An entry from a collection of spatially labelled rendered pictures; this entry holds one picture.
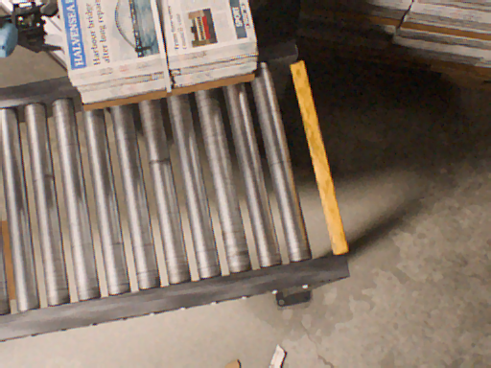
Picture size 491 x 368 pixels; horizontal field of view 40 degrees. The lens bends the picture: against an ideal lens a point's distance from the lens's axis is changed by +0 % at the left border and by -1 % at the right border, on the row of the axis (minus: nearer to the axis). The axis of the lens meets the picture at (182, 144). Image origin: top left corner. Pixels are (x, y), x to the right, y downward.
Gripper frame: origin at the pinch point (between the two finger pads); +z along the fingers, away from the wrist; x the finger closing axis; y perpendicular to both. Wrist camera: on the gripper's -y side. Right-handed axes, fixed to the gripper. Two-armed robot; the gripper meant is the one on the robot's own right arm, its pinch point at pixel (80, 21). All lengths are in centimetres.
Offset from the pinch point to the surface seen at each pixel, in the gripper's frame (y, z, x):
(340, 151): -80, 71, -22
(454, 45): -50, 105, -3
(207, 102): -0.2, 25.6, -24.8
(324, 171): 1, 47, -45
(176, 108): -0.3, 18.6, -25.1
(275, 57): 0.0, 42.5, -17.1
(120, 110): -0.3, 6.1, -23.3
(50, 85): -0.1, -8.7, -14.6
